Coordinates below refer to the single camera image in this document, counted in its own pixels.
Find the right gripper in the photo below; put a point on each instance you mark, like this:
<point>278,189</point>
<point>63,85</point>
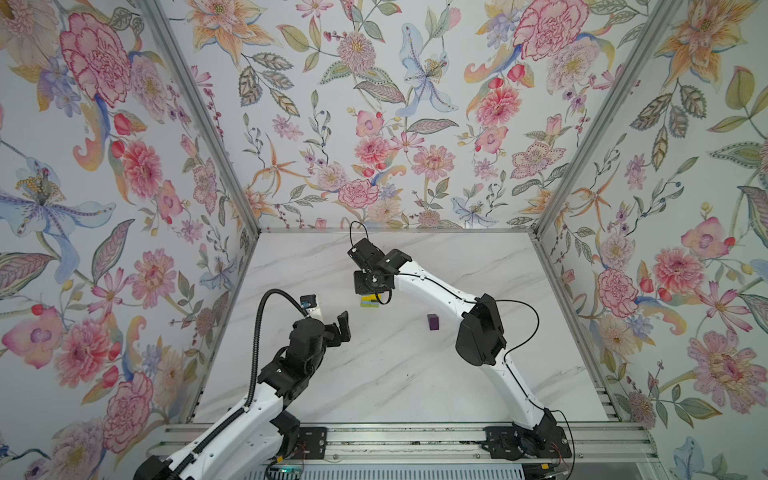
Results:
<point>358,285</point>

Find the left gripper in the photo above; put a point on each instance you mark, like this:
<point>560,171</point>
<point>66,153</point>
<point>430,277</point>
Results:
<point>345,332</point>

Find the purple wood block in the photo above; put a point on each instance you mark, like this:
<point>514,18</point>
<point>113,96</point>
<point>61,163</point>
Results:
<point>433,322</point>

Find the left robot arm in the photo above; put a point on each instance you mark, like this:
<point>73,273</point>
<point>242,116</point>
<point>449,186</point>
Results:
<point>260,429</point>

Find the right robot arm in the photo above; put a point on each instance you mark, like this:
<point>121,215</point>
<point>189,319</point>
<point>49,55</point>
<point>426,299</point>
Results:
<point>480,338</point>

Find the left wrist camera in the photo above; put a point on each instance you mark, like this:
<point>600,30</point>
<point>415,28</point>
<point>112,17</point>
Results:
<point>311,307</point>

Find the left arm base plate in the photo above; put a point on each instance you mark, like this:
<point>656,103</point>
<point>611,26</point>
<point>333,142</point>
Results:
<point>306,443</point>

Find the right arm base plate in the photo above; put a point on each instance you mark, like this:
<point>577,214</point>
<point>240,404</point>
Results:
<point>511,442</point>

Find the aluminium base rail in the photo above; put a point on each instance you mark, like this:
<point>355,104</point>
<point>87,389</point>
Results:
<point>421,443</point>

